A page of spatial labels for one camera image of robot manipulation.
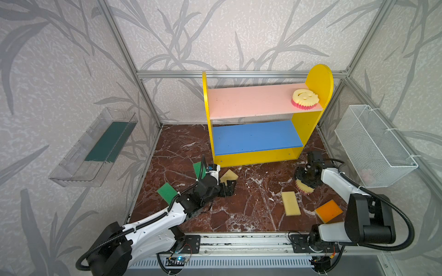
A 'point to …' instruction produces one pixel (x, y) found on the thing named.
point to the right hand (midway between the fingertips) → (298, 173)
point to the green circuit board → (175, 261)
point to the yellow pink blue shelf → (264, 123)
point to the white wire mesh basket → (377, 154)
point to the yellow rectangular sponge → (290, 202)
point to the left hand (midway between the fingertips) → (231, 177)
